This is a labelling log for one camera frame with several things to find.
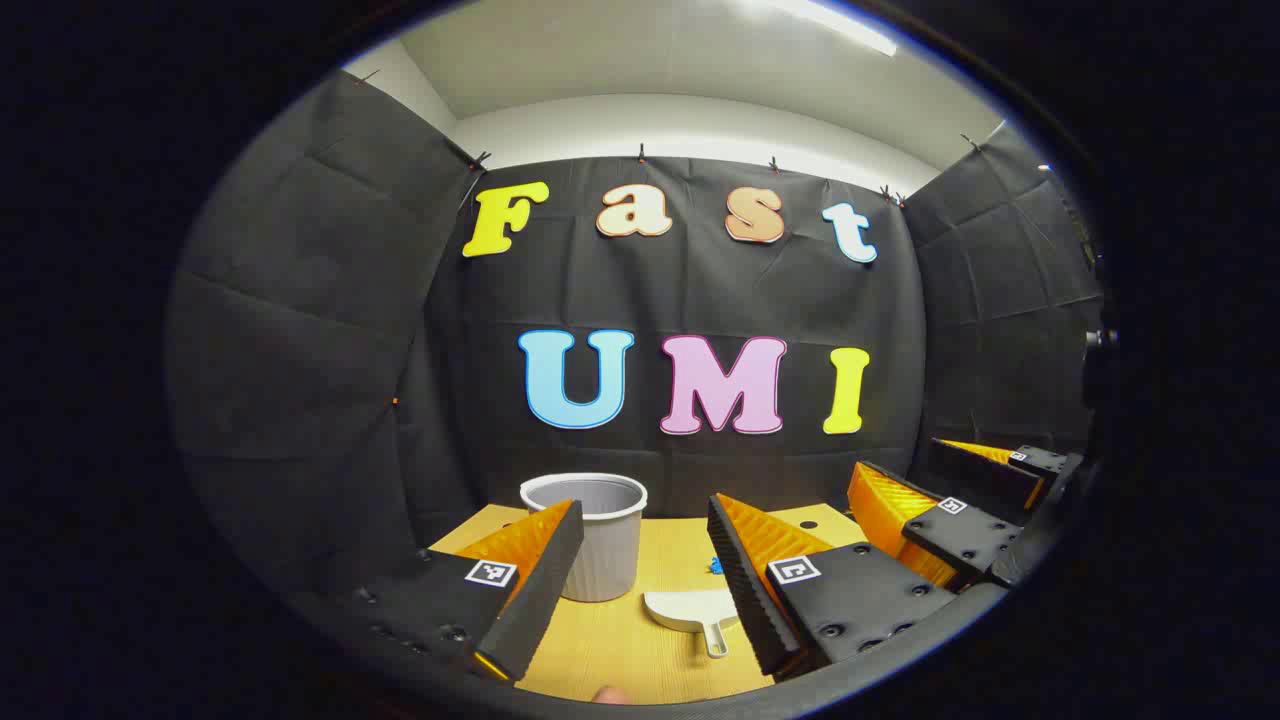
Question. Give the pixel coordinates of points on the wooden desktop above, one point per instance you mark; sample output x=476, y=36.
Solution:
x=620, y=650

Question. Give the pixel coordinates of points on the grey ribbed garbage bin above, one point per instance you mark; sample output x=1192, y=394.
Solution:
x=612, y=545

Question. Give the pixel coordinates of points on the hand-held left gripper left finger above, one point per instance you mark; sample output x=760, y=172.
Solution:
x=540, y=590

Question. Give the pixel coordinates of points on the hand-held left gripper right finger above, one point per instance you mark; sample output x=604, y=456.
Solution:
x=750, y=590

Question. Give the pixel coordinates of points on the grey plastic dustpan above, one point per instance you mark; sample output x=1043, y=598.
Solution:
x=690, y=608

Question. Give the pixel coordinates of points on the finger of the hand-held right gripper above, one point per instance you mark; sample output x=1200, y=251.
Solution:
x=960, y=535
x=985, y=475

